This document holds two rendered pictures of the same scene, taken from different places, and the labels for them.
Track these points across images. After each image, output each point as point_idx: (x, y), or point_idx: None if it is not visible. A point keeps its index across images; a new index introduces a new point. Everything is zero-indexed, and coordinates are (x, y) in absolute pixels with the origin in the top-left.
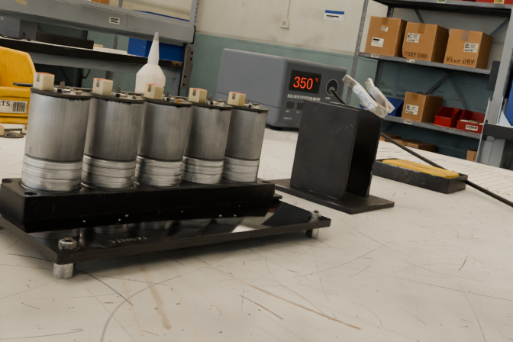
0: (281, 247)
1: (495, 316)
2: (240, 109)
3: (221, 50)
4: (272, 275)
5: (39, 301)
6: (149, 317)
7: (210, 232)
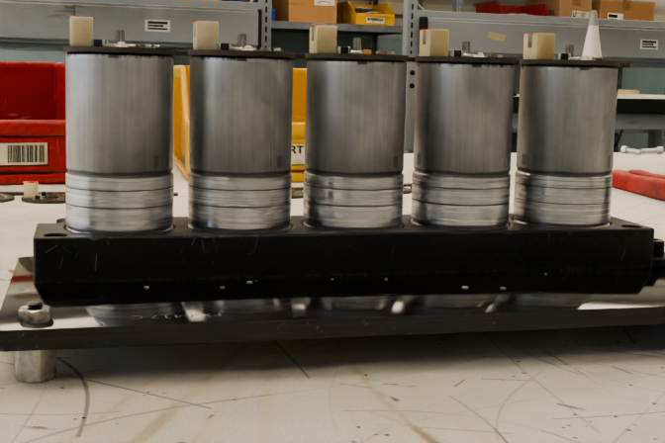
0: (604, 361)
1: None
2: (540, 65)
3: None
4: (499, 409)
5: None
6: None
7: (388, 311)
